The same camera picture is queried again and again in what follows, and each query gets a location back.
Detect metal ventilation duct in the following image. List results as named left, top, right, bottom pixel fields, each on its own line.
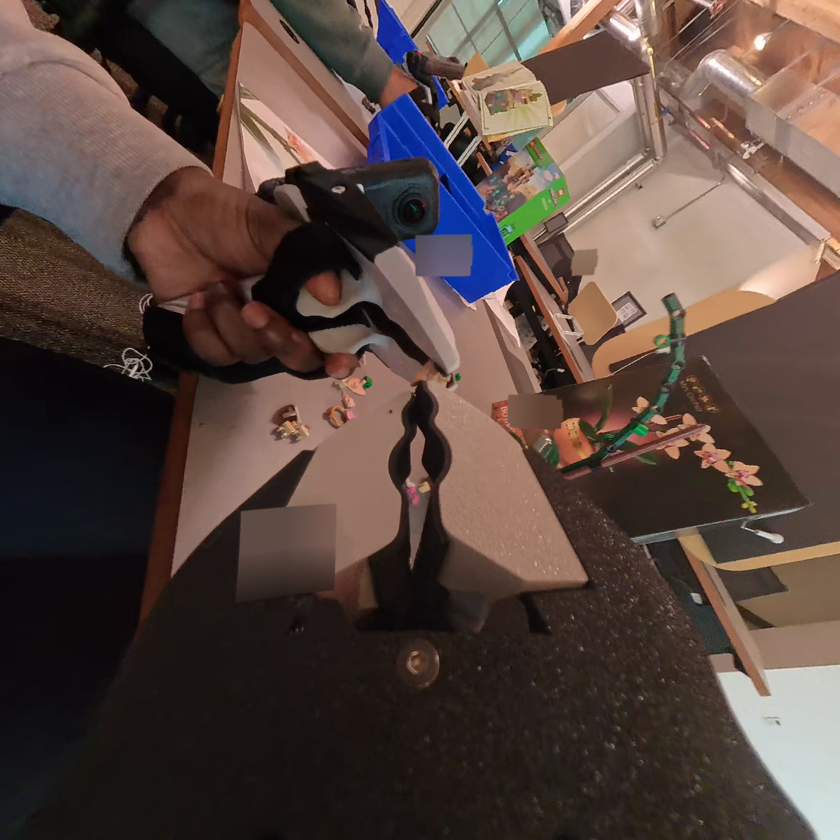
left=607, top=0, right=840, bottom=172

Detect person's left forearm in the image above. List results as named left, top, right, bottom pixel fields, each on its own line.
left=0, top=0, right=214, bottom=283

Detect person's left hand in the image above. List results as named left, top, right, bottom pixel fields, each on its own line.
left=125, top=167, right=362, bottom=380

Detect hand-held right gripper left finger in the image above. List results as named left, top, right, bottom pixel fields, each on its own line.
left=289, top=386, right=426, bottom=614

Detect pale green instruction booklet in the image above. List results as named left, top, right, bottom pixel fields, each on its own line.
left=461, top=62, right=555, bottom=140

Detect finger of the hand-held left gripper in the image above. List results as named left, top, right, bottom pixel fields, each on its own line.
left=360, top=243, right=462, bottom=389
left=357, top=340, right=435, bottom=385

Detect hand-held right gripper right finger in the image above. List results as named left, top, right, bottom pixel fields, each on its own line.
left=413, top=384, right=589, bottom=632

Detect black flat box with emblem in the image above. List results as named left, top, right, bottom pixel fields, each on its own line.
left=699, top=508, right=840, bottom=567

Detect green colourful toy box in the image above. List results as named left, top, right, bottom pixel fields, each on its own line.
left=478, top=136, right=571, bottom=245

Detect grey desk with wooden edge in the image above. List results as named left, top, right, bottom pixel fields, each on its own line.
left=134, top=20, right=578, bottom=631

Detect large black box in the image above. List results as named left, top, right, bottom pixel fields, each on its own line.
left=676, top=272, right=840, bottom=526

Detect person's legs in dark trousers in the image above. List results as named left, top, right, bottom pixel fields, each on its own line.
left=0, top=335, right=178, bottom=840

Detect pale wooden chair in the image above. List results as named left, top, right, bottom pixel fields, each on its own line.
left=566, top=282, right=619, bottom=347

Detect pale wooden table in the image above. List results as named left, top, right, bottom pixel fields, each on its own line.
left=679, top=535, right=840, bottom=698

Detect green toy brick stem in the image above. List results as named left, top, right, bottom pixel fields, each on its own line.
left=558, top=294, right=716, bottom=479

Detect white drawstring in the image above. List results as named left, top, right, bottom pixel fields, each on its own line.
left=105, top=348, right=155, bottom=382

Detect blue plastic bin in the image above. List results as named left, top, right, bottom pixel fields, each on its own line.
left=374, top=0, right=454, bottom=109
left=366, top=98, right=519, bottom=304

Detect another person's forearm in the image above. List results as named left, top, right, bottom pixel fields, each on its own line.
left=128, top=0, right=421, bottom=109

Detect pale rounded wooden panel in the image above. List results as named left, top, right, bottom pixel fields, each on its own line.
left=592, top=290, right=777, bottom=378

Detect grey woven fabric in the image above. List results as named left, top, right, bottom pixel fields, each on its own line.
left=0, top=210, right=155, bottom=388

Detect black orchid print box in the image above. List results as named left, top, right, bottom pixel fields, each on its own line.
left=561, top=354, right=809, bottom=542

